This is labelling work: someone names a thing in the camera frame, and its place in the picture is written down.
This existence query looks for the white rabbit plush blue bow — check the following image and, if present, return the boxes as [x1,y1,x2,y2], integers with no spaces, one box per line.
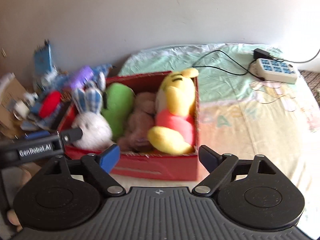
[72,87,113,151]

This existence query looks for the yellow tiger plush red shirt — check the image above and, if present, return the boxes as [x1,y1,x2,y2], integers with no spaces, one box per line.
[148,68,199,156]

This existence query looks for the gloved right hand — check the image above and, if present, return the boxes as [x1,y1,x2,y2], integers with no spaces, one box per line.
[7,209,23,232]

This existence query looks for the red cardboard box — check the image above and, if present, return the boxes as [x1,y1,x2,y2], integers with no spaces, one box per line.
[59,70,199,180]

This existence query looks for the gold pine cone ornament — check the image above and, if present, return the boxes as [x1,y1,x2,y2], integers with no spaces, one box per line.
[61,92,72,102]

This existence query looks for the red plush cushion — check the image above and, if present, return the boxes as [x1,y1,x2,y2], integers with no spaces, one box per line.
[38,90,61,119]

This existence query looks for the white mug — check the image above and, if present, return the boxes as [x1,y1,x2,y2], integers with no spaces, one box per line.
[13,100,30,120]

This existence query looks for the pale green bed sheet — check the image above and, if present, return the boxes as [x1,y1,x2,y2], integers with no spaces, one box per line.
[117,42,320,230]

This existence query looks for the brown cardboard box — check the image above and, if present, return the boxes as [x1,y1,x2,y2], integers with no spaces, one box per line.
[1,73,27,138]

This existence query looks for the green plush toy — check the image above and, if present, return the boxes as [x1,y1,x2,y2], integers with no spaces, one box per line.
[101,82,135,141]

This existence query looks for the pink brown bear plush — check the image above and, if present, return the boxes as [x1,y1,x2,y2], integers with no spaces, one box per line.
[117,92,156,153]

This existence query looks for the purple tissue pack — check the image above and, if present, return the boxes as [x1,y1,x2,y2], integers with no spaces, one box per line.
[67,66,94,90]

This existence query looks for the blue paper bag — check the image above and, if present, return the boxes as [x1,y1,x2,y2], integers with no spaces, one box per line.
[34,40,54,77]

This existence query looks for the white power strip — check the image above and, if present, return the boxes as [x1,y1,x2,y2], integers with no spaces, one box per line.
[249,59,298,84]

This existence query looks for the black power adapter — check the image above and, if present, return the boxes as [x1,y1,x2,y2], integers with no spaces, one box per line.
[253,48,272,60]

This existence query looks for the black thin cable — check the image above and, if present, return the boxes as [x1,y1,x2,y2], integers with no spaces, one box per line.
[191,49,266,82]

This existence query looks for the grey wall cable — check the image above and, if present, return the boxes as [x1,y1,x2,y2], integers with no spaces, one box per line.
[269,48,320,64]

